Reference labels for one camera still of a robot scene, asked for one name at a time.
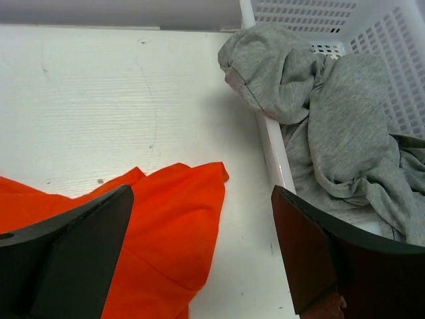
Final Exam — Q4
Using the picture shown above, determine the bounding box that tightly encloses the orange t-shirt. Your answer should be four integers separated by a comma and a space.
1, 162, 228, 318

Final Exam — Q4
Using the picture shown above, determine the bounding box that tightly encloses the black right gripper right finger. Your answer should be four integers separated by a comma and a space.
272, 186, 424, 318

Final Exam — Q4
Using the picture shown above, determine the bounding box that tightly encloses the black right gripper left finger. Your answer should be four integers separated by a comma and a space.
1, 185, 133, 318

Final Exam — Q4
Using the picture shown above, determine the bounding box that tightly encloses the grey t-shirt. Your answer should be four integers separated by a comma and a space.
218, 24, 424, 246

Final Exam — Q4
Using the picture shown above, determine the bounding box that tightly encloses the white plastic laundry basket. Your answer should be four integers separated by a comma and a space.
242, 1, 424, 237

